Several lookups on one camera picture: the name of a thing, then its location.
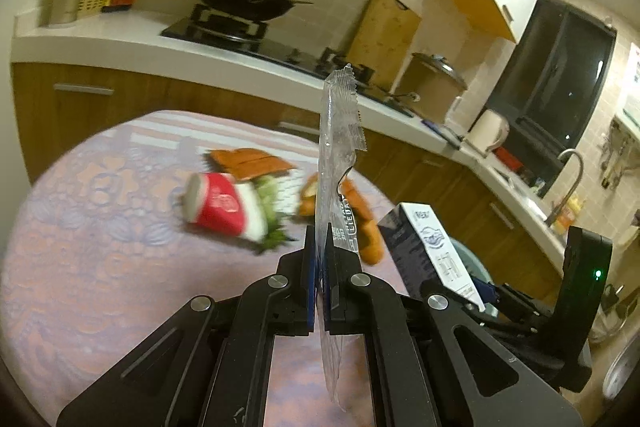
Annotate wooden base cabinet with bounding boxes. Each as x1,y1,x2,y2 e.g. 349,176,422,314
10,62,566,288

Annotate hanging kitchen utensils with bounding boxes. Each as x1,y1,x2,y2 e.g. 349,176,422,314
600,117,632,194

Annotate dark window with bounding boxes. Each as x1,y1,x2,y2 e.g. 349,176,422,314
487,0,617,198

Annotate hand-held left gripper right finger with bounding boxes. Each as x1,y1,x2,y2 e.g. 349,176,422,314
320,224,586,427

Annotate yellow dish soap bottle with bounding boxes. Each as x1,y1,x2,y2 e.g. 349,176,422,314
556,196,584,231

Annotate orange peel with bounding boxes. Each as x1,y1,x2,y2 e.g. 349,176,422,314
299,173,386,266

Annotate wooden cutting board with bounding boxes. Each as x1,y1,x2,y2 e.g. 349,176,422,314
345,0,422,90

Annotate small red box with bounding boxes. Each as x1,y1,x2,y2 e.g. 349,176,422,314
495,147,523,171

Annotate steel bowl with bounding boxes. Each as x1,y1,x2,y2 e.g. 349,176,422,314
600,341,640,414

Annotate dark kitchen knife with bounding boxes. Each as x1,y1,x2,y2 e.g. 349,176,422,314
421,119,462,151

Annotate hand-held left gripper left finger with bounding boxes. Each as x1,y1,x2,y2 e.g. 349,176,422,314
56,227,321,427

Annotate dark blue milk carton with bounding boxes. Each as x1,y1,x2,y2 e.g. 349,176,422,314
377,202,488,313

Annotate beige pot with glass lid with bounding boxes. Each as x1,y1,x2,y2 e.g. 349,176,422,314
400,52,469,122

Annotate light blue plastic basket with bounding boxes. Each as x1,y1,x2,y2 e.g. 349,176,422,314
450,239,494,288

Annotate green lettuce scraps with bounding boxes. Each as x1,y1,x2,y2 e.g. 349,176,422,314
252,174,297,256

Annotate steel kitchen faucet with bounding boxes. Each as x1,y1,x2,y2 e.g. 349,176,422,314
545,149,586,228

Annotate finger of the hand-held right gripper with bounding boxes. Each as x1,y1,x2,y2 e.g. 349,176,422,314
470,279,506,309

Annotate floral pink tablecloth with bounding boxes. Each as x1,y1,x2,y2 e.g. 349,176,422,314
7,109,416,427

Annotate clear plastic wrapper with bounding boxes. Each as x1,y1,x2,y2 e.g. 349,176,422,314
315,64,369,413

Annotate red paper cup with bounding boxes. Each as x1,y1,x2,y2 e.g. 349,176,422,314
182,172,268,243

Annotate black gas stove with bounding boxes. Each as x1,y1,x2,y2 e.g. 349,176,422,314
160,4,416,118

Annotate brown snack packet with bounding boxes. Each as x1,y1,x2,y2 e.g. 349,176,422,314
209,148,296,182

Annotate white electric kettle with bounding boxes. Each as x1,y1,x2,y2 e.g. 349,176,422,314
467,109,511,156

